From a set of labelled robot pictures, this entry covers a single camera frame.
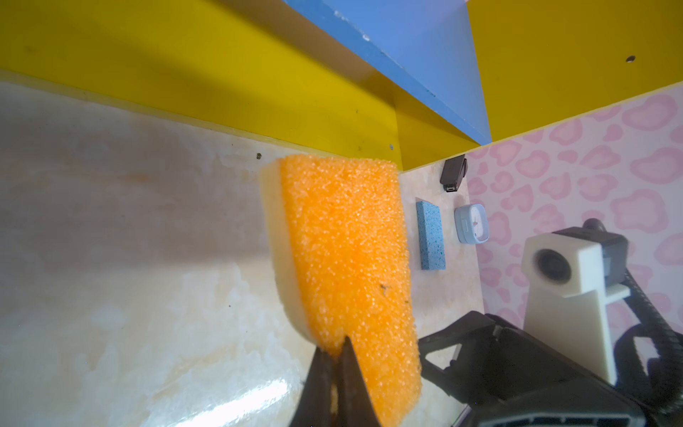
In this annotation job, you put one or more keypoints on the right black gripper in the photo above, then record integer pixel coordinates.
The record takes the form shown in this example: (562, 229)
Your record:
(508, 378)

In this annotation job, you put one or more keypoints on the blue sponge right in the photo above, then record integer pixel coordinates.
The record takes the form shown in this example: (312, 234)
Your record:
(431, 236)

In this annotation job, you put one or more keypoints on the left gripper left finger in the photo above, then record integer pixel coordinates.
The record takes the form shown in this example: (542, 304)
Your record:
(315, 404)

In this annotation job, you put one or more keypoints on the orange sponge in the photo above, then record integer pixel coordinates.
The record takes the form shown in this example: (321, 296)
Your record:
(338, 241)

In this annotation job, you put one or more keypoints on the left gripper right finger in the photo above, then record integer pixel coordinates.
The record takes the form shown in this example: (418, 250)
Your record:
(354, 404)

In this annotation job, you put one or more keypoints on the small blue white clock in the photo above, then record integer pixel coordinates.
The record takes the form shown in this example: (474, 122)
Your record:
(471, 224)

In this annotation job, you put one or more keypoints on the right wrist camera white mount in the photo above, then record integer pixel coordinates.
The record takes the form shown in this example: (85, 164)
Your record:
(574, 275)

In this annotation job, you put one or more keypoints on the black clip tool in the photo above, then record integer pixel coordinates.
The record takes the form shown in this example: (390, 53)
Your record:
(453, 173)

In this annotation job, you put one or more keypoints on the yellow shelf with coloured boards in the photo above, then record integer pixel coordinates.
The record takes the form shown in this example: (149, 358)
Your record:
(412, 82)

